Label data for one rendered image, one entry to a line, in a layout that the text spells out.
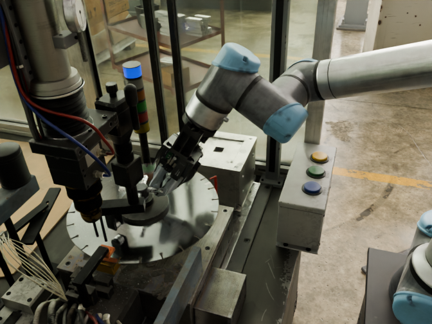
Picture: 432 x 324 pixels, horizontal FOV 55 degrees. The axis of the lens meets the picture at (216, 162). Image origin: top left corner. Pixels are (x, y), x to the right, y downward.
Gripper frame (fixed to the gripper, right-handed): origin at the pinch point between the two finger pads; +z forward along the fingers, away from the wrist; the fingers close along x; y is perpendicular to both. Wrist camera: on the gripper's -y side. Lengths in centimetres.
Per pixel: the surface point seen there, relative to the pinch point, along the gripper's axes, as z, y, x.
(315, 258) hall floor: 51, -98, 73
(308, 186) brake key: -11.9, -18.7, 29.1
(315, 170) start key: -13.8, -25.9, 29.5
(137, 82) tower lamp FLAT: -8.5, -21.4, -20.8
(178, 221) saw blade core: 1.2, 4.4, 7.1
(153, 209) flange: 3.0, 3.4, 1.3
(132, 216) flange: 5.5, 6.2, -1.5
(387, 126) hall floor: 7, -231, 97
